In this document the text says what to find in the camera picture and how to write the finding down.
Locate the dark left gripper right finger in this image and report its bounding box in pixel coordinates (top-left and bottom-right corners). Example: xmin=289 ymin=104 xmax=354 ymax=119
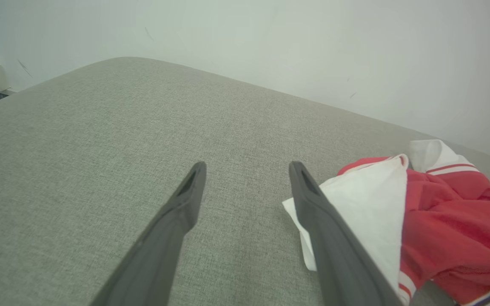
xmin=289 ymin=161 xmax=404 ymax=306

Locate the red shirt with white sleeve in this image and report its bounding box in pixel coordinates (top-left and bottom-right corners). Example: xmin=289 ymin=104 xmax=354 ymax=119
xmin=282 ymin=139 xmax=490 ymax=306

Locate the grey fabric sofa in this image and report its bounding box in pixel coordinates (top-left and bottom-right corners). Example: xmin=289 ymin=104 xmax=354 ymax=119
xmin=0 ymin=57 xmax=490 ymax=306

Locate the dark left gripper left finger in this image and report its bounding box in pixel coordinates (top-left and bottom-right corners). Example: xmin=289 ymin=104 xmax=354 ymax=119
xmin=90 ymin=161 xmax=208 ymax=306

